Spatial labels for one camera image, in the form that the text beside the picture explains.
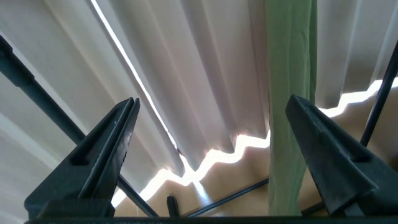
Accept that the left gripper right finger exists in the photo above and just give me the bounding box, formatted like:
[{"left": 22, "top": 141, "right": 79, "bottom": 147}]
[{"left": 285, "top": 94, "right": 398, "bottom": 217}]

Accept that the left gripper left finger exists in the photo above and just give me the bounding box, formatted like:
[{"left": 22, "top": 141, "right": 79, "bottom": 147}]
[{"left": 24, "top": 97, "right": 141, "bottom": 218}]

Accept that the green long-sleeved shirt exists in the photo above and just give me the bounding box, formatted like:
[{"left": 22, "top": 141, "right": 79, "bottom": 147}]
[{"left": 264, "top": 0, "right": 318, "bottom": 217}]

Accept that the black clothes rack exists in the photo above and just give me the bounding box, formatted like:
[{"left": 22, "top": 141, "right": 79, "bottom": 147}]
[{"left": 0, "top": 34, "right": 398, "bottom": 218}]

